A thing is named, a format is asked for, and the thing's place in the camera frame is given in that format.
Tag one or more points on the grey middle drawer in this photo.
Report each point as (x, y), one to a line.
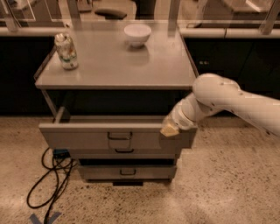
(126, 153)

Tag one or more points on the grey drawer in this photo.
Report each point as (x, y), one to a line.
(103, 132)
(127, 172)
(126, 153)

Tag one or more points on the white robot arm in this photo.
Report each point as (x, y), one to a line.
(212, 94)

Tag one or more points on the white ceramic bowl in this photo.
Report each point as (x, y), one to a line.
(137, 34)

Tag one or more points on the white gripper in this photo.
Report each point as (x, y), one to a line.
(177, 119)

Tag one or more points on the grey bottom drawer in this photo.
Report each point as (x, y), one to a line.
(127, 172)

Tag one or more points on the blue power adapter box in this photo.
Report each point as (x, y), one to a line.
(60, 154)

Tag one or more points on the black office chair seat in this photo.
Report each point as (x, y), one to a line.
(111, 14)

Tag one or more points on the grey metal drawer cabinet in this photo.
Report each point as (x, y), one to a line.
(116, 79)

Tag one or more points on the grey top drawer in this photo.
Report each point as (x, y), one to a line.
(103, 132)

